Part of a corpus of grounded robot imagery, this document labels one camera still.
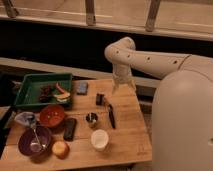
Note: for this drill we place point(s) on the white plastic cup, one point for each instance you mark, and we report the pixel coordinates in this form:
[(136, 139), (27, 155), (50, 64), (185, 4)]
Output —
[(99, 139)]

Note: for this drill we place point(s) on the orange apple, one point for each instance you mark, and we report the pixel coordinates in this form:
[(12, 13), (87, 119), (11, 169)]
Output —
[(60, 149)]

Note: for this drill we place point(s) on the green plastic tray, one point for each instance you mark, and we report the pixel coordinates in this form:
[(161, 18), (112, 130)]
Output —
[(28, 95)]

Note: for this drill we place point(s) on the small metal cup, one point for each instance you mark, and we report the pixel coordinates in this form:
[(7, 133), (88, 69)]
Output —
[(92, 119)]

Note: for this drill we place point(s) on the purple bowl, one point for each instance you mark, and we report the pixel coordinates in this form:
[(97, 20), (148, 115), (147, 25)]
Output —
[(26, 138)]

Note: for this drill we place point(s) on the dark brown toy food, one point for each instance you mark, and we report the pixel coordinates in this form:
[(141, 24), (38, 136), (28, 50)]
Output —
[(45, 94)]

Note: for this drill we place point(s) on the red and yellow toy food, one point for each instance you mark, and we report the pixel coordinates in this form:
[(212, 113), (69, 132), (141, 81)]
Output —
[(63, 94)]

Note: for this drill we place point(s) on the metal spoon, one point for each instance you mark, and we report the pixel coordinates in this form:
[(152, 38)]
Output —
[(36, 144)]

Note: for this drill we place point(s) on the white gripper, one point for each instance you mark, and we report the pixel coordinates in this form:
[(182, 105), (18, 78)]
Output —
[(122, 75)]

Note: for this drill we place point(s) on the black remote control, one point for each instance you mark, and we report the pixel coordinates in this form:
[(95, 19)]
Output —
[(70, 125)]

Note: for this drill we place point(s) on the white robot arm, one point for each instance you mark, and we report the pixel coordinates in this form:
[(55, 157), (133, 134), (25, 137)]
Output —
[(182, 108)]

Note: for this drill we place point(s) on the red bowl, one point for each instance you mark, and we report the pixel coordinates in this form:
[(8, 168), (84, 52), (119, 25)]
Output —
[(52, 115)]

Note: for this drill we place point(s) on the blue sponge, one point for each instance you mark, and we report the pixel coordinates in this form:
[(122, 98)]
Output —
[(82, 88)]

